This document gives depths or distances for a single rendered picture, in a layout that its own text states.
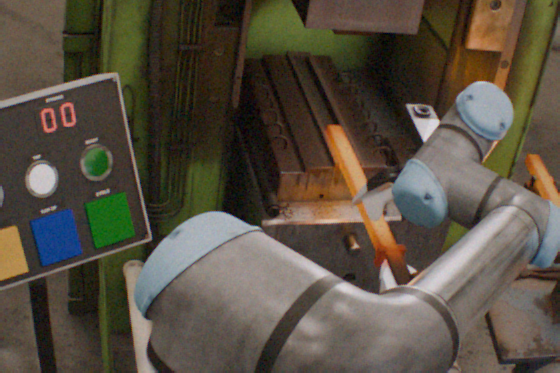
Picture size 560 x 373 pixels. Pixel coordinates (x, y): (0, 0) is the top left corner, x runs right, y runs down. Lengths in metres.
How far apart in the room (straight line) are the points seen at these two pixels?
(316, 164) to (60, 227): 0.51
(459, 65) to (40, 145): 0.85
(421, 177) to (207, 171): 0.78
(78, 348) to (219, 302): 1.85
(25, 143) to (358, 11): 0.58
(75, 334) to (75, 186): 1.25
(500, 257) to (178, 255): 0.33
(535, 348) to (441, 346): 1.05
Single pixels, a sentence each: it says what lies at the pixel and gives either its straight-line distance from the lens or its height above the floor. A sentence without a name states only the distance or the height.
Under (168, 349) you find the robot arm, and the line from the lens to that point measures 0.68.
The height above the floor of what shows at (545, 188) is 0.99.
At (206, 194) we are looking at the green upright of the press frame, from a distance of 1.71.
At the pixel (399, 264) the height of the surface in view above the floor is 1.02.
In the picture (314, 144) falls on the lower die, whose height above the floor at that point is 0.99.
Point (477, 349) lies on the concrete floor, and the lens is 2.70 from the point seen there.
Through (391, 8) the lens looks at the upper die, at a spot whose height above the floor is 1.32.
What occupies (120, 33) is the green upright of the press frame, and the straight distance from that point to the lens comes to 1.49.
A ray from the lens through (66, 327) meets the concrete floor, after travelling 2.53.
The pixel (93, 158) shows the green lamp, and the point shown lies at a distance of 1.31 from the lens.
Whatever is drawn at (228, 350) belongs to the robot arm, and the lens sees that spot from 0.64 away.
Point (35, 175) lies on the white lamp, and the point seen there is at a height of 1.10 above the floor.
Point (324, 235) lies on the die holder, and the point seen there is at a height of 0.88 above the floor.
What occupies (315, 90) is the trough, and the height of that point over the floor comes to 0.99.
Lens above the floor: 1.87
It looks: 35 degrees down
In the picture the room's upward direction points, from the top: 9 degrees clockwise
